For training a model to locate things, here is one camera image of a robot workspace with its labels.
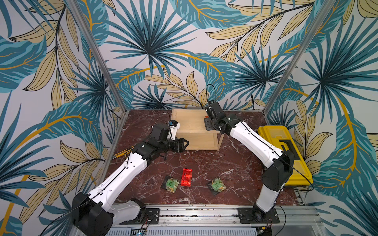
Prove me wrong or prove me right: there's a green tea bag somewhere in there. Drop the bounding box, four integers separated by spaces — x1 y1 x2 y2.
207 177 226 196
161 176 180 194

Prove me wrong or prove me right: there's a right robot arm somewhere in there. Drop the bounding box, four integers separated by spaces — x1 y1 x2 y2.
204 100 295 214

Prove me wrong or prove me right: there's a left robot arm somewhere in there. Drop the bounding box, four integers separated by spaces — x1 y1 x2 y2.
71 120 189 236

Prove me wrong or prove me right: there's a wooden two-tier shelf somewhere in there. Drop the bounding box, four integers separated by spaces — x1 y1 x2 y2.
171 109 224 150

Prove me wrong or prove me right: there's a yellow utility knife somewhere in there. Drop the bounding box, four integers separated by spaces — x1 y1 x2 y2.
114 149 131 158

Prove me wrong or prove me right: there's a yellow black toolbox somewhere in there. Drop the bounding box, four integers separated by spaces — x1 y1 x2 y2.
256 125 314 186

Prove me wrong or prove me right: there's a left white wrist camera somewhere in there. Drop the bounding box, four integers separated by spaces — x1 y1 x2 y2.
167 120 180 141

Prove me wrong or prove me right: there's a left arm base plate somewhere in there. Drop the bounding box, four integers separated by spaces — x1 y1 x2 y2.
127 208 160 225

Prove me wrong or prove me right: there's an aluminium front rail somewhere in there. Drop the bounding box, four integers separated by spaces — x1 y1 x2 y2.
107 204 327 236

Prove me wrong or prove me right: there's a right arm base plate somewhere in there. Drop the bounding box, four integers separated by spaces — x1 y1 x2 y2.
237 207 280 225

